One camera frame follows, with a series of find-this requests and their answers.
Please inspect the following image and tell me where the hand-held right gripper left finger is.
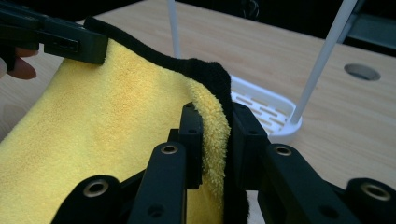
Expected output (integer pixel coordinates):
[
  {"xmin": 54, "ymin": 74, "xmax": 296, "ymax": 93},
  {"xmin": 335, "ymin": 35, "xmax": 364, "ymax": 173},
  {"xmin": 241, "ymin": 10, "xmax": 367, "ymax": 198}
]
[{"xmin": 127, "ymin": 102, "xmax": 205, "ymax": 224}]

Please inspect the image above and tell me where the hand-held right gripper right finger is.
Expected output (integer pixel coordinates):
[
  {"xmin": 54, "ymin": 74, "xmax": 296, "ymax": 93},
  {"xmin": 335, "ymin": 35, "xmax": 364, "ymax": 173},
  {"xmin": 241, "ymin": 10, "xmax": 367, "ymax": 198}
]
[{"xmin": 230, "ymin": 102, "xmax": 362, "ymax": 224}]

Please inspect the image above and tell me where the white towel rack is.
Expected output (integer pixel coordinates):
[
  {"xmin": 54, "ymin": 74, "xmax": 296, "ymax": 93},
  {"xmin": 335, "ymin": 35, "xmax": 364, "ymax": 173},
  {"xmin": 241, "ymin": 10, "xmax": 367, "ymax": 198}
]
[{"xmin": 166, "ymin": 0, "xmax": 359, "ymax": 145}]

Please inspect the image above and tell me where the yellow towel with black edging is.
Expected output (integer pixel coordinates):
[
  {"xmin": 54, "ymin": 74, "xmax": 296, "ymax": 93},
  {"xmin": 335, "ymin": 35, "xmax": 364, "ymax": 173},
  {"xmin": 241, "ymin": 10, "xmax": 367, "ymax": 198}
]
[{"xmin": 0, "ymin": 16, "xmax": 250, "ymax": 224}]

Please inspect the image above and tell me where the grey metal stand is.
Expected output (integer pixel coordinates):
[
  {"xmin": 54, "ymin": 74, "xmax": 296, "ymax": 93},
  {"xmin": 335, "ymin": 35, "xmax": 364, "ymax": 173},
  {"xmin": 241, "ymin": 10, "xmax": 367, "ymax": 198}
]
[{"xmin": 337, "ymin": 0, "xmax": 396, "ymax": 50}]

